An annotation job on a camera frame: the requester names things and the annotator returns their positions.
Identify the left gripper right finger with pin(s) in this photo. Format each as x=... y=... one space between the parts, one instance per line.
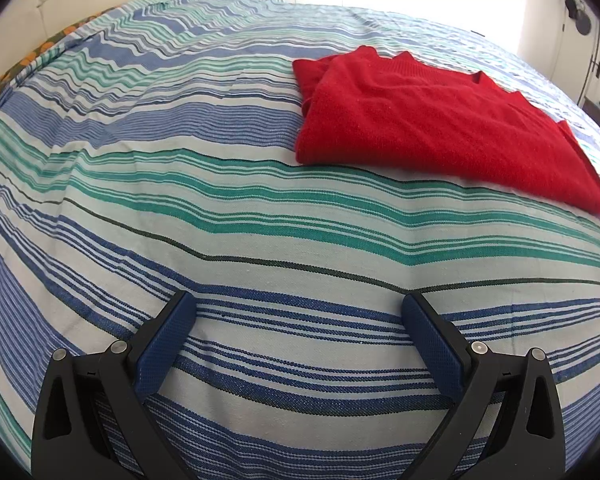
x=527 y=440

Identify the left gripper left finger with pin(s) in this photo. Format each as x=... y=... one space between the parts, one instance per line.
x=69 y=439

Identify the red knit sweater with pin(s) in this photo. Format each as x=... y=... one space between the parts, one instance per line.
x=360 y=108

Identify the striped blue green bedspread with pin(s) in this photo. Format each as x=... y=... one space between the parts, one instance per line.
x=152 y=150

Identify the orange floral mattress sheet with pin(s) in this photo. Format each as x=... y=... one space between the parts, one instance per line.
x=10 y=74

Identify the black wall hook object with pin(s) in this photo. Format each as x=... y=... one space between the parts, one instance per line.
x=576 y=12

